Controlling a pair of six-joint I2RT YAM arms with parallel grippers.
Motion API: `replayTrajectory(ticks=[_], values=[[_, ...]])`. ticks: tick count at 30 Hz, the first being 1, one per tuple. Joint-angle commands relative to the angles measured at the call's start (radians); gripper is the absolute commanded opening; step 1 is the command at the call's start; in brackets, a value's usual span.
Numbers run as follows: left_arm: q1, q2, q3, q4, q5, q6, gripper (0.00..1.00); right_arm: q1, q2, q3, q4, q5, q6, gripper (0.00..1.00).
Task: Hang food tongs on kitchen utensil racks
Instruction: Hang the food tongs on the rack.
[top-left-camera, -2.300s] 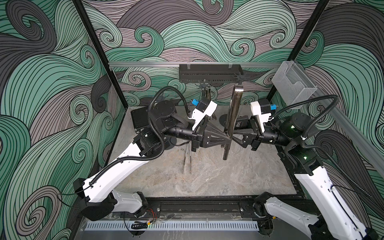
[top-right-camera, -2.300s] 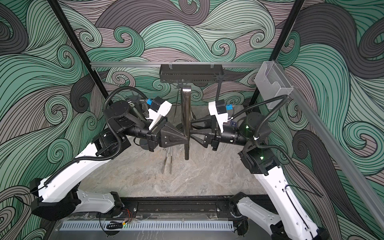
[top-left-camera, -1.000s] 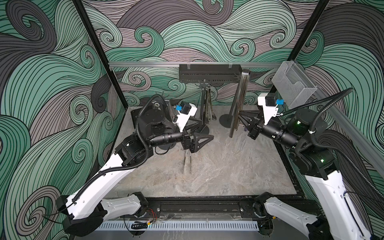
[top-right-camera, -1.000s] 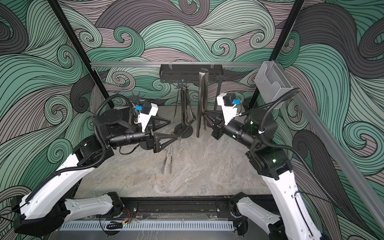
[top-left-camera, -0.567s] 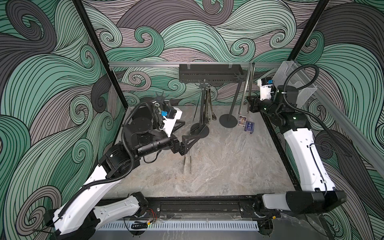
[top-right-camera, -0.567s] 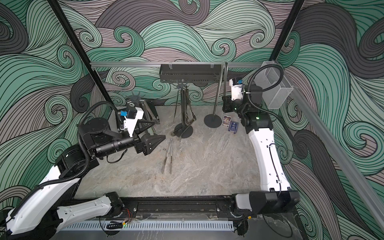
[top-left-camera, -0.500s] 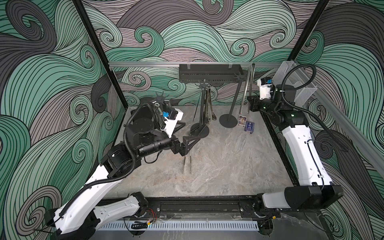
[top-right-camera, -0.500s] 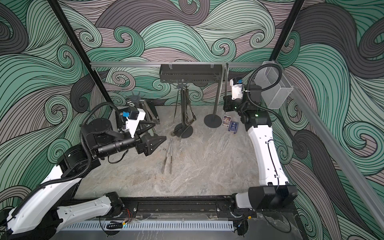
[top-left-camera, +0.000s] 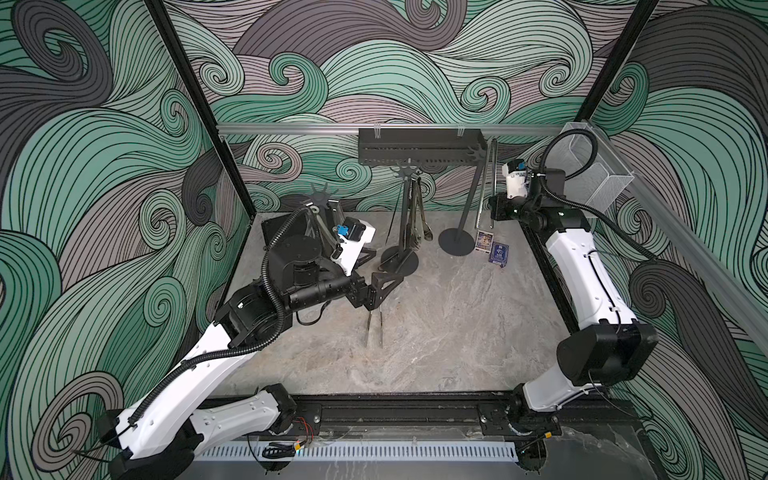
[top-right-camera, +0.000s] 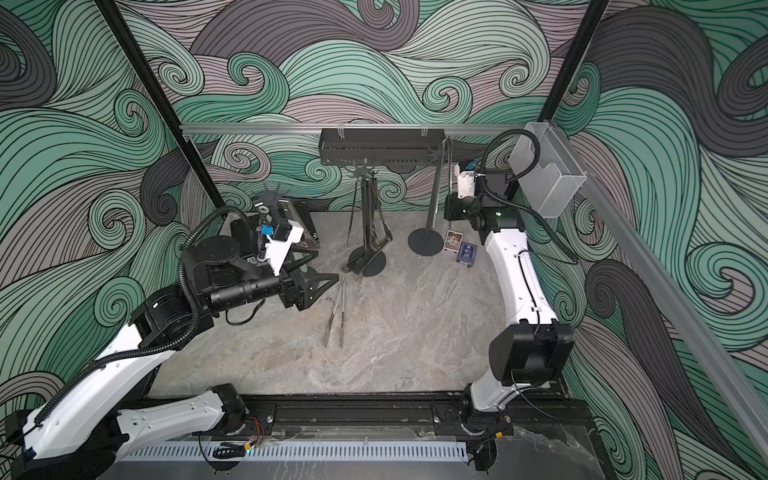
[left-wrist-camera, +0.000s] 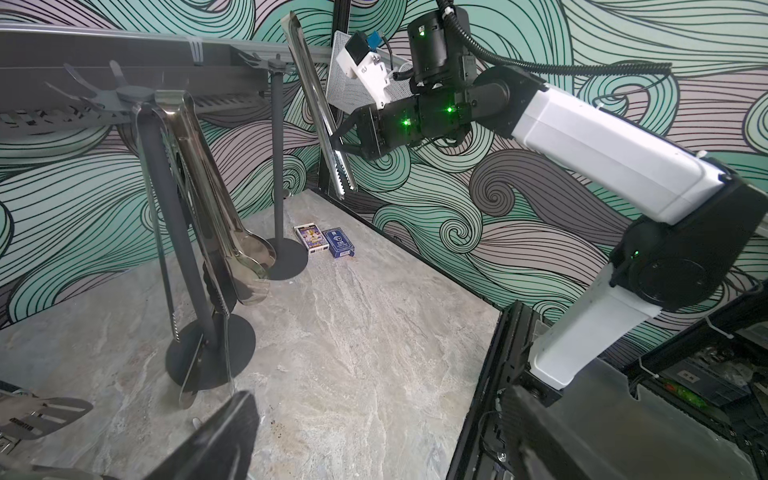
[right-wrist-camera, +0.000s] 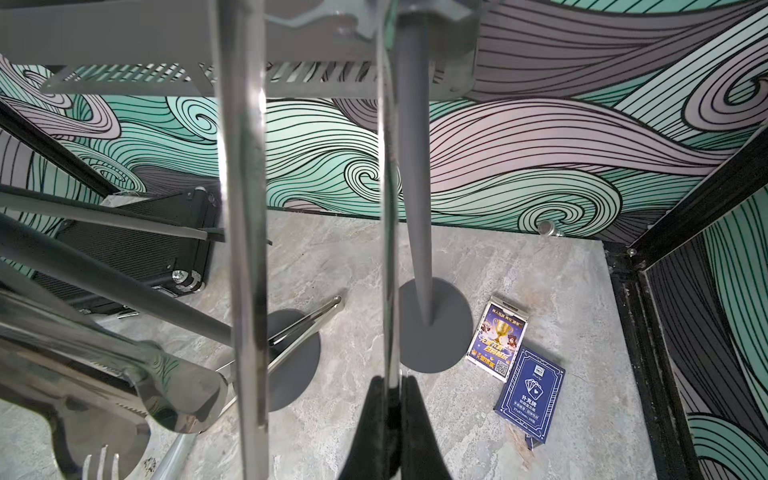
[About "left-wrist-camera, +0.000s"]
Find slim silver tweezer tongs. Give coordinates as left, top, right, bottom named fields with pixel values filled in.
left=1, top=391, right=93, bottom=453

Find right grey utensil stand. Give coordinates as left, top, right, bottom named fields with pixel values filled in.
left=238, top=50, right=308, bottom=281

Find black locking tongs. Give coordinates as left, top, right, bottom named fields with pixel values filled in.
left=133, top=102, right=235, bottom=409

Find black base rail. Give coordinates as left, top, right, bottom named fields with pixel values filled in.
left=446, top=301, right=537, bottom=479

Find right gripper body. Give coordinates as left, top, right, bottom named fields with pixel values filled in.
left=347, top=89, right=479, bottom=161

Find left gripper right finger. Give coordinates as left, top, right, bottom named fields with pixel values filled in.
left=500, top=385, right=600, bottom=479

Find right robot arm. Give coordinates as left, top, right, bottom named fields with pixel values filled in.
left=345, top=69, right=767, bottom=389

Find grey utensil stand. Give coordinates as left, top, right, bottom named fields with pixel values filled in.
left=238, top=50, right=308, bottom=281
left=44, top=59, right=257, bottom=392

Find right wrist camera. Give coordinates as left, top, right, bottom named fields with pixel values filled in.
left=326, top=31, right=411, bottom=113

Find blue playing card box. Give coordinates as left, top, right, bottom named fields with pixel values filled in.
left=323, top=228, right=355, bottom=258

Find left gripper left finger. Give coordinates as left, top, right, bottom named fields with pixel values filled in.
left=146, top=390, right=260, bottom=479

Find middle grey utensil stand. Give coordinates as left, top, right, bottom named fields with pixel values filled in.
left=44, top=59, right=257, bottom=392

